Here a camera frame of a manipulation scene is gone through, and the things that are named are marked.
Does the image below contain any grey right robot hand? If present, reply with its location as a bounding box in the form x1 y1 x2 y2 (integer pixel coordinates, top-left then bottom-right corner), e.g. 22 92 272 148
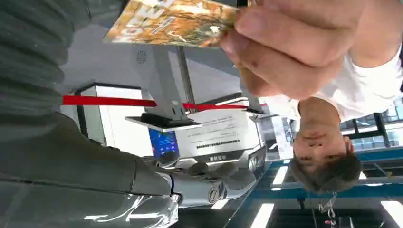
0 113 258 228

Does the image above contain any white black-framed cabinet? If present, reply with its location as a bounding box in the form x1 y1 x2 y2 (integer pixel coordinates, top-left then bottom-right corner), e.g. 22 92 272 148
74 83 154 157

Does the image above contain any red barrier belt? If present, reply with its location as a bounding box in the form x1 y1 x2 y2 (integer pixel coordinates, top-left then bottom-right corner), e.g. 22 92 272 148
61 95 268 112

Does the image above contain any blue display screen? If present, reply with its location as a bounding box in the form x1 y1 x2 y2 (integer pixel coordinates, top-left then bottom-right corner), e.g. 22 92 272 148
148 128 181 160

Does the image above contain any grey metal stand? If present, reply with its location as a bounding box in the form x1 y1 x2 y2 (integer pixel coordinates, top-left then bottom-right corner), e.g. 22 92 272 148
125 44 202 133

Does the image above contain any ribbed grey right arm sleeve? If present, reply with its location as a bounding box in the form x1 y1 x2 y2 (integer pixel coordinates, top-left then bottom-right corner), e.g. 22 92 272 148
0 0 93 144

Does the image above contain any white printed sign board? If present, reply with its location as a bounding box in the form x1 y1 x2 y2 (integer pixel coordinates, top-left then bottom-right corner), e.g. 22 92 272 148
174 109 268 159

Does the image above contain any person's hand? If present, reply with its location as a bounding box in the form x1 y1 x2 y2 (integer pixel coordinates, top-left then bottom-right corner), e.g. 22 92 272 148
220 0 372 100

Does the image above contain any person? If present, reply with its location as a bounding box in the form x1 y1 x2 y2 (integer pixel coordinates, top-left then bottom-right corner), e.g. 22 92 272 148
260 44 403 194

